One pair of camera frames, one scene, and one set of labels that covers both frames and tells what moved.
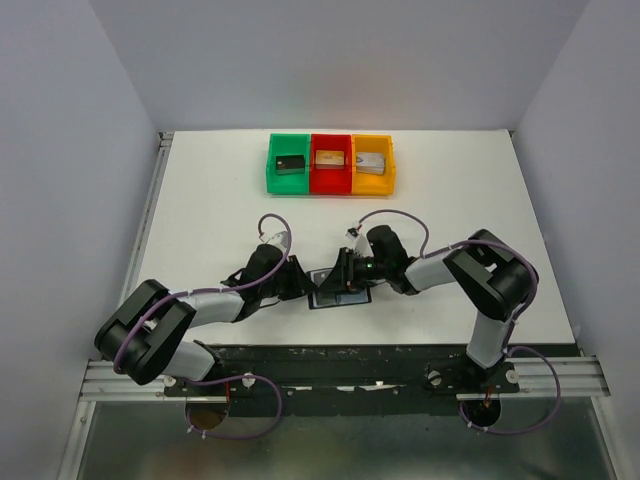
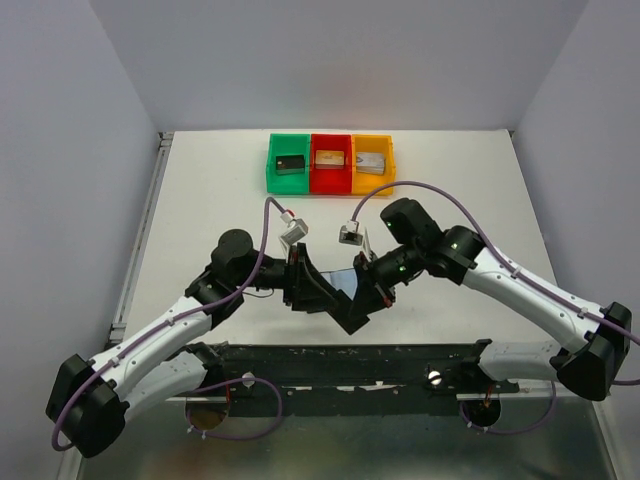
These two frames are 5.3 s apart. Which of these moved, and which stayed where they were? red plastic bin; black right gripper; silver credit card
Moved: black right gripper
Stayed: silver credit card; red plastic bin
